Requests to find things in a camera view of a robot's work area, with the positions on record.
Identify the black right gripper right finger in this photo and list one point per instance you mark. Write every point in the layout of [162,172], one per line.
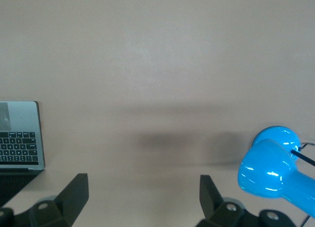
[209,202]

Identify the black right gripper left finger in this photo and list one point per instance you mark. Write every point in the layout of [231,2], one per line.
[71,197]

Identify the silver grey laptop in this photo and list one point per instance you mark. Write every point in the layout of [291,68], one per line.
[19,113]

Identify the blue desk lamp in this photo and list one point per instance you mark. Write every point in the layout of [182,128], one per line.
[265,168]

